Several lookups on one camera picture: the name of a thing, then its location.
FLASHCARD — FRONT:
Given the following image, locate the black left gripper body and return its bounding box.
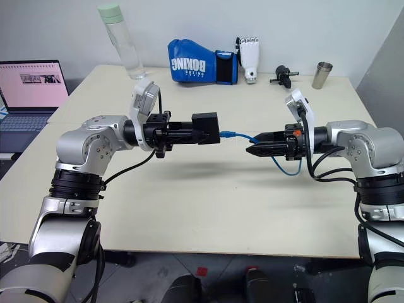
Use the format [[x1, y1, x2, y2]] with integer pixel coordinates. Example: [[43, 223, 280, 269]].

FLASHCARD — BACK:
[[143, 110, 178, 159]]

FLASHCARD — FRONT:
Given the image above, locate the blue Ethernet cable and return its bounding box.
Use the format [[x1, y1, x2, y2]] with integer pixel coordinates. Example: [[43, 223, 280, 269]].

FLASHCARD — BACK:
[[220, 129, 302, 177]]

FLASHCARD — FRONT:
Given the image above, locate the blue boxing glove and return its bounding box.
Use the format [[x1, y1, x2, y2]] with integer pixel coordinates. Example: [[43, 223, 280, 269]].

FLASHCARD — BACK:
[[167, 39, 240, 85]]

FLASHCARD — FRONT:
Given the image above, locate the small black mechanical part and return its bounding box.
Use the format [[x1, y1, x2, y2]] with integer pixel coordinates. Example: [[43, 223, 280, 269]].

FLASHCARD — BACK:
[[270, 65, 299, 89]]

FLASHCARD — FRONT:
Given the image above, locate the dark rounded shape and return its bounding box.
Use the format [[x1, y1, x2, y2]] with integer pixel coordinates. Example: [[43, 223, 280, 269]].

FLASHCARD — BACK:
[[163, 273, 203, 303], [244, 267, 273, 303]]

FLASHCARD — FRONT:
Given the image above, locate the small black box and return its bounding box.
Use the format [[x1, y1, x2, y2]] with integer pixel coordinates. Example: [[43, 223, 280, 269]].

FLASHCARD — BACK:
[[191, 111, 221, 146]]

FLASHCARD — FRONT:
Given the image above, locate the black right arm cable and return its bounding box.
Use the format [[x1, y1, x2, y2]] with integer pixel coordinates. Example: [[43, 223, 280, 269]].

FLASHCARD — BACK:
[[296, 105, 404, 249]]

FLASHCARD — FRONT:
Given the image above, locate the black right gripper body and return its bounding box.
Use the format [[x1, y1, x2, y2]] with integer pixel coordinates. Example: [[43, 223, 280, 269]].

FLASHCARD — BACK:
[[284, 123, 306, 162]]

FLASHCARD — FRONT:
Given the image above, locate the open laptop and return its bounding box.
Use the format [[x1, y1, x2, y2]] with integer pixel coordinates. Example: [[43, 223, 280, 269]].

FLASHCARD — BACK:
[[0, 59, 70, 133]]

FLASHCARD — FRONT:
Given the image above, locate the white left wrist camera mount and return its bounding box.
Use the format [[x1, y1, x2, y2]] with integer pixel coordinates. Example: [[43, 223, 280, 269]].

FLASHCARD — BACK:
[[129, 78, 159, 153]]

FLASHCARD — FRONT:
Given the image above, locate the steel cup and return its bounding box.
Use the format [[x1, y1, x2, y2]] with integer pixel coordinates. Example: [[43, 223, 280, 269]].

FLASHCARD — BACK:
[[311, 61, 335, 90]]

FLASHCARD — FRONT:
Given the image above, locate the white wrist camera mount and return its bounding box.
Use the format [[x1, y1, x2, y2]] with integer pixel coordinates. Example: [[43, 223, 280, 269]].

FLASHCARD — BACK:
[[129, 78, 159, 153], [283, 88, 317, 155]]

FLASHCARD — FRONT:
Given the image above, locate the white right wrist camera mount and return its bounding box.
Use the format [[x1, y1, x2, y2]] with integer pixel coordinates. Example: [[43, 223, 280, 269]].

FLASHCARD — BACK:
[[283, 88, 317, 155]]

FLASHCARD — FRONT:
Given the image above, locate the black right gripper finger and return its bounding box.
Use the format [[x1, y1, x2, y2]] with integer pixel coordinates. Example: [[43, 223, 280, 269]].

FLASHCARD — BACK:
[[246, 142, 288, 158], [254, 131, 287, 143]]

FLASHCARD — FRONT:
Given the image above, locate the white robotic hand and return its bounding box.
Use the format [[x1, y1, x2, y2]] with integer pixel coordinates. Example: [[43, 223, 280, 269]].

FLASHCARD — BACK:
[[235, 36, 262, 85]]

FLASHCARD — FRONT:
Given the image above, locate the clear bottle with green cap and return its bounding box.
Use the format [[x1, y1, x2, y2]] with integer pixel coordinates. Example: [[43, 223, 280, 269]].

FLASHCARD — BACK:
[[97, 3, 148, 80]]

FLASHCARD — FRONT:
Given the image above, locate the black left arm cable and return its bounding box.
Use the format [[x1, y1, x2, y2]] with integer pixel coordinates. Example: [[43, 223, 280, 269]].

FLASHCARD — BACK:
[[90, 88, 165, 303]]

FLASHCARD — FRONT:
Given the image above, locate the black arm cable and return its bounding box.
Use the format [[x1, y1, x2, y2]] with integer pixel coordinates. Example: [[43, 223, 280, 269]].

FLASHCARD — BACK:
[[296, 105, 404, 249], [90, 88, 165, 303]]

